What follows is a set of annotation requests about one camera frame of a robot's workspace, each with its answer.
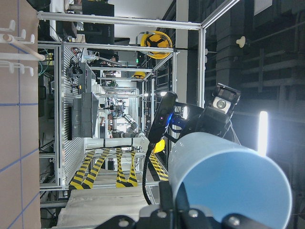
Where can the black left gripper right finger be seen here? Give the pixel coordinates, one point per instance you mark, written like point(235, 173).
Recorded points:
point(182, 203)

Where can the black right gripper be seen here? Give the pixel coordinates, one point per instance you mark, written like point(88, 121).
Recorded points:
point(215, 118)

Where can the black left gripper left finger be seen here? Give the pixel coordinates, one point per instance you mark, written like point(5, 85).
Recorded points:
point(166, 196)

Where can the light blue plastic cup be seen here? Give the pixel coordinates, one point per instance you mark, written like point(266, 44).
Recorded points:
point(226, 177)

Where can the yellow hard hat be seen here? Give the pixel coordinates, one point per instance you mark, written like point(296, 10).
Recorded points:
point(156, 39)

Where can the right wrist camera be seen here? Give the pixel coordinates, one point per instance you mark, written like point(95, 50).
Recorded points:
point(162, 117)

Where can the white wire cup rack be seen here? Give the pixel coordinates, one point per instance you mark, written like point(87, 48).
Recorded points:
point(19, 43)

